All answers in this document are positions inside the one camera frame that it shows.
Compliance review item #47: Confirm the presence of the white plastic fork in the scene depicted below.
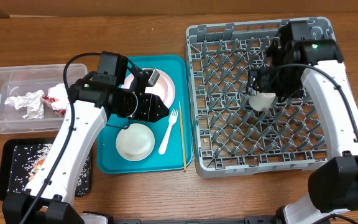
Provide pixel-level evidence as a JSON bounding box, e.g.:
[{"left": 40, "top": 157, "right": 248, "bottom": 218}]
[{"left": 158, "top": 109, "right": 179, "bottom": 155}]

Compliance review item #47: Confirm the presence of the white paper ball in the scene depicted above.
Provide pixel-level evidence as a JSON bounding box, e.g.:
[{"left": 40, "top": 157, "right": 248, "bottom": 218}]
[{"left": 4, "top": 90, "right": 45, "bottom": 119}]

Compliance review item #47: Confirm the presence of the pink plate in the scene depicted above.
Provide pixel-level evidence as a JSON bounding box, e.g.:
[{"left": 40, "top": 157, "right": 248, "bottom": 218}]
[{"left": 121, "top": 67, "right": 177, "bottom": 108}]

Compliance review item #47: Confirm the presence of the red snack wrapper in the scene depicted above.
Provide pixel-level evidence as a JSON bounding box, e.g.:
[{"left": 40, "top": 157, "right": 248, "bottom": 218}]
[{"left": 42, "top": 96, "right": 67, "bottom": 117}]

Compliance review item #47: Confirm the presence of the grey dishwasher rack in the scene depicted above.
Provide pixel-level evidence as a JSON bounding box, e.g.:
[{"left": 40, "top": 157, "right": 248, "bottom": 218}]
[{"left": 186, "top": 19, "right": 328, "bottom": 178}]

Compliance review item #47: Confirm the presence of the black tray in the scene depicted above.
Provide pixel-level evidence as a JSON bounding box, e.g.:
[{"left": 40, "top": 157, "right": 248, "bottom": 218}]
[{"left": 0, "top": 138, "right": 92, "bottom": 202}]

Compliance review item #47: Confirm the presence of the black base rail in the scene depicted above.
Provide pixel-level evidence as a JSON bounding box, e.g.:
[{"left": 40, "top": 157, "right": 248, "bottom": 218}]
[{"left": 79, "top": 211, "right": 279, "bottom": 224}]

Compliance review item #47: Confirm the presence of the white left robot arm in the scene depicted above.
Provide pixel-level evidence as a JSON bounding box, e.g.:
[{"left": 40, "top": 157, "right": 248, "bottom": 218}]
[{"left": 2, "top": 52, "right": 170, "bottom": 223}]

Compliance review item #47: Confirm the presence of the small white bowl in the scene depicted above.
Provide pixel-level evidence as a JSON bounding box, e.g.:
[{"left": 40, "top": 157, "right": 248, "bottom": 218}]
[{"left": 116, "top": 123, "right": 155, "bottom": 162}]

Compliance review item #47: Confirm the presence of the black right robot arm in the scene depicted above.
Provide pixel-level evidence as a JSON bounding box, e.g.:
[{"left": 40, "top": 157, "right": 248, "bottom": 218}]
[{"left": 246, "top": 21, "right": 358, "bottom": 223}]

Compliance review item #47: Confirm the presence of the white cup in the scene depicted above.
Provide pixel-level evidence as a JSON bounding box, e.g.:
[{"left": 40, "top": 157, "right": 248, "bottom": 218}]
[{"left": 249, "top": 91, "right": 276, "bottom": 111}]

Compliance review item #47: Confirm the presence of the wooden chopstick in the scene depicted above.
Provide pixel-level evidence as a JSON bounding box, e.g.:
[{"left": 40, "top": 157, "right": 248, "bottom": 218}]
[{"left": 178, "top": 101, "right": 187, "bottom": 172}]

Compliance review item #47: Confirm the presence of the teal plastic tray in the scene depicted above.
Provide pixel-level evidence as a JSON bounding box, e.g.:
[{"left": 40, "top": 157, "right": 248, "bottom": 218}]
[{"left": 96, "top": 55, "right": 193, "bottom": 174}]

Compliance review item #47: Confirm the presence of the orange carrot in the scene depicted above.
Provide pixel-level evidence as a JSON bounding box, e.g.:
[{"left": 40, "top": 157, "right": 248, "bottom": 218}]
[{"left": 28, "top": 159, "right": 44, "bottom": 181}]

